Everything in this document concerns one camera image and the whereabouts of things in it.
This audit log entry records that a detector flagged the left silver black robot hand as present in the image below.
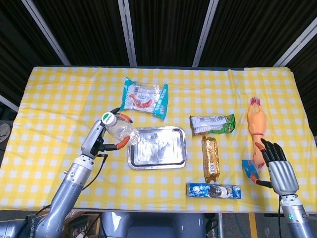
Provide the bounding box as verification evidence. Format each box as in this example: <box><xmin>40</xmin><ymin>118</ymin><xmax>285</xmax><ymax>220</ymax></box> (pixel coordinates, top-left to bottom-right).
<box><xmin>81</xmin><ymin>107</ymin><xmax>134</xmax><ymax>160</ymax></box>

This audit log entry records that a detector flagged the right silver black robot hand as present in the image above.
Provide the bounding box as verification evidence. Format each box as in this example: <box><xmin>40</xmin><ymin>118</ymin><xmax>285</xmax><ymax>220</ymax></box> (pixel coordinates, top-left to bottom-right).
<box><xmin>250</xmin><ymin>138</ymin><xmax>300</xmax><ymax>195</ymax></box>

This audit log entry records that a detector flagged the clear plastic bottle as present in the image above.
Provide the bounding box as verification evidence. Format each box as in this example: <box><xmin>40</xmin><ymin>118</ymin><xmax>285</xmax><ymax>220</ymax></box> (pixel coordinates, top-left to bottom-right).
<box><xmin>102</xmin><ymin>112</ymin><xmax>140</xmax><ymax>146</ymax></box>

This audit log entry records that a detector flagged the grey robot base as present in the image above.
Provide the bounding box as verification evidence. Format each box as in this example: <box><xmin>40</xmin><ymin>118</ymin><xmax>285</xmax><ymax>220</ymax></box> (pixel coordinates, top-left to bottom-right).
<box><xmin>100</xmin><ymin>211</ymin><xmax>207</xmax><ymax>238</ymax></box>

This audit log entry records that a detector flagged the rectangular metal tray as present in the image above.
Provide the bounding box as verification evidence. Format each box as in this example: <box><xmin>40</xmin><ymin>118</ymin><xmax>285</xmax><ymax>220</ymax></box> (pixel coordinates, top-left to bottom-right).
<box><xmin>127</xmin><ymin>125</ymin><xmax>187</xmax><ymax>171</ymax></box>

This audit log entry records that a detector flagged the small blue card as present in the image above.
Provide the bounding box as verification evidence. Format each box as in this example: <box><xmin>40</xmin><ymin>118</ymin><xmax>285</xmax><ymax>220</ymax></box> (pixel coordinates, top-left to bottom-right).
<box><xmin>241</xmin><ymin>159</ymin><xmax>260</xmax><ymax>179</ymax></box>

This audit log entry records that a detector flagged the yellow white checkered tablecloth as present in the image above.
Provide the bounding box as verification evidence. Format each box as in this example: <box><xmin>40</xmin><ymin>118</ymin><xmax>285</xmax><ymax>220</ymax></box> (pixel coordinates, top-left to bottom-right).
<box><xmin>0</xmin><ymin>65</ymin><xmax>317</xmax><ymax>214</ymax></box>

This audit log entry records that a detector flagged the orange rubber chicken toy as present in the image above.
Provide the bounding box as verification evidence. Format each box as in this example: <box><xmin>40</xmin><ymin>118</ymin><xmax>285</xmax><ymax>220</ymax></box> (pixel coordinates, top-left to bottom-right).
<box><xmin>247</xmin><ymin>97</ymin><xmax>268</xmax><ymax>170</ymax></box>

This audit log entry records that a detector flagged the teal clear snack bag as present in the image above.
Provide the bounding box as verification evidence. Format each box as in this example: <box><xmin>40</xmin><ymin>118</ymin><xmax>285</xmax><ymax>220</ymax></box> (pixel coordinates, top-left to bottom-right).
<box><xmin>119</xmin><ymin>76</ymin><xmax>169</xmax><ymax>122</ymax></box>

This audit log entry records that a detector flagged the blue cookie pack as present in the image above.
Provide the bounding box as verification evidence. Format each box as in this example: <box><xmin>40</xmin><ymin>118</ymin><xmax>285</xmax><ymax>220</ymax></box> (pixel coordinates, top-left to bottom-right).
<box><xmin>186</xmin><ymin>182</ymin><xmax>242</xmax><ymax>200</ymax></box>

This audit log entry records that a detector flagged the gold foil biscuit pack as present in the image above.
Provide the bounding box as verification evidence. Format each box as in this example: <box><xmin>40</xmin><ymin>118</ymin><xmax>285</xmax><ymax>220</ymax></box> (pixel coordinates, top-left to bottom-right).
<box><xmin>201</xmin><ymin>135</ymin><xmax>221</xmax><ymax>183</ymax></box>

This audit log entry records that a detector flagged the green white snack pack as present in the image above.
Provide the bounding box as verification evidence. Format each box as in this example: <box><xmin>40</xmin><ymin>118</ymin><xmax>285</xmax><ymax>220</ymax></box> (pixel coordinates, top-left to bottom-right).
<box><xmin>189</xmin><ymin>113</ymin><xmax>236</xmax><ymax>136</ymax></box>

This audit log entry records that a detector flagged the grey shoe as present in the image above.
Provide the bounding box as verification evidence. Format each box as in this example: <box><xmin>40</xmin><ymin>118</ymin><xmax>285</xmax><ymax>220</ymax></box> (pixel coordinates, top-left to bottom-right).
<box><xmin>0</xmin><ymin>123</ymin><xmax>12</xmax><ymax>143</ymax></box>

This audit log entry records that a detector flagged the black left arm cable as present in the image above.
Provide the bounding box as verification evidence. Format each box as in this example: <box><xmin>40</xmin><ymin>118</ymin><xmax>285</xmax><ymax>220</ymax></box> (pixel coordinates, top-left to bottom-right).
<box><xmin>81</xmin><ymin>153</ymin><xmax>109</xmax><ymax>192</ymax></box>

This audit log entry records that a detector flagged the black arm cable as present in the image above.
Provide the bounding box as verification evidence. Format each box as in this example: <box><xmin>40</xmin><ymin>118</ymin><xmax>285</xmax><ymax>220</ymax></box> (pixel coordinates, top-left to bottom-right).
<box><xmin>81</xmin><ymin>153</ymin><xmax>109</xmax><ymax>192</ymax></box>
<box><xmin>277</xmin><ymin>198</ymin><xmax>283</xmax><ymax>238</ymax></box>

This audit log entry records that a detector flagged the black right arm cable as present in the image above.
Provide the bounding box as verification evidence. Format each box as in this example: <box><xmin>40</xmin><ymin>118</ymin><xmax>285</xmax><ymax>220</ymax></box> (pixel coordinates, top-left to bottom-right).
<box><xmin>277</xmin><ymin>198</ymin><xmax>283</xmax><ymax>238</ymax></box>

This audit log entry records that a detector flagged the aluminium frame post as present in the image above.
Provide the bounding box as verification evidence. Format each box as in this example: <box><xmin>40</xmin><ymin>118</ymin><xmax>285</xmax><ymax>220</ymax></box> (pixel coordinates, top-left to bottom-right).
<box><xmin>117</xmin><ymin>0</ymin><xmax>138</xmax><ymax>66</ymax></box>
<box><xmin>192</xmin><ymin>0</ymin><xmax>220</xmax><ymax>67</ymax></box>
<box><xmin>21</xmin><ymin>0</ymin><xmax>71</xmax><ymax>66</ymax></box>
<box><xmin>273</xmin><ymin>17</ymin><xmax>317</xmax><ymax>67</ymax></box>
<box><xmin>0</xmin><ymin>94</ymin><xmax>19</xmax><ymax>113</ymax></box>

